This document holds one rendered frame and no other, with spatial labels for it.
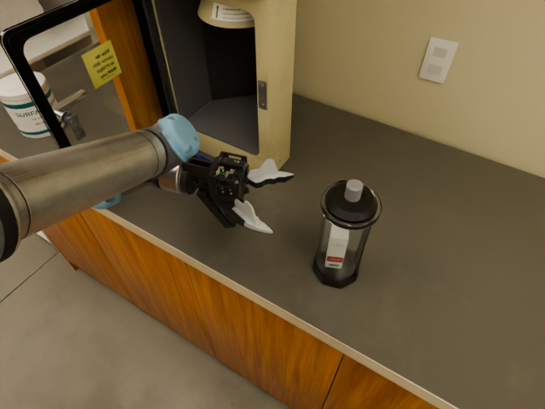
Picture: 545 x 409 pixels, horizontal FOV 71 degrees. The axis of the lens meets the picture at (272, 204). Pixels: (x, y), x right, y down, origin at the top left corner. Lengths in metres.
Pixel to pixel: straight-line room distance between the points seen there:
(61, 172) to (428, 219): 0.81
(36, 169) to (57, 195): 0.03
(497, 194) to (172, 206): 0.84
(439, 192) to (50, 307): 1.76
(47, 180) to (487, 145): 1.11
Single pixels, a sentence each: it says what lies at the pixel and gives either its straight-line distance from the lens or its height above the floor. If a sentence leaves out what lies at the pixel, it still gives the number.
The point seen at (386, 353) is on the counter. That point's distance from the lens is 0.80.
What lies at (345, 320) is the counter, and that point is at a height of 0.94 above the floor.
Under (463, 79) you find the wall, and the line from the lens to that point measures 1.17.
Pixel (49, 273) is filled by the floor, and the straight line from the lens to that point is 2.24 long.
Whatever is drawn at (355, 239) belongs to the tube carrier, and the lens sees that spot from 0.70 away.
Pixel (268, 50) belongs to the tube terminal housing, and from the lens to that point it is 0.80.
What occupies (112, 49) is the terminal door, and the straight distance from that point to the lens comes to 0.92.
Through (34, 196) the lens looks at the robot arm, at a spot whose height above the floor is 1.41.
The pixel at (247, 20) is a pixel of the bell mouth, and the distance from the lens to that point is 0.86.
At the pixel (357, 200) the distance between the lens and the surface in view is 0.67.
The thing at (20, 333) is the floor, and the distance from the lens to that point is 2.13.
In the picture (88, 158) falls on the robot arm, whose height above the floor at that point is 1.38.
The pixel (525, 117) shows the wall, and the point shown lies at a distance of 1.20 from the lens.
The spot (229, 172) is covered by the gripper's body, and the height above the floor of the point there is 1.18.
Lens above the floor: 1.67
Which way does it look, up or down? 49 degrees down
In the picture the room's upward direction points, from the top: straight up
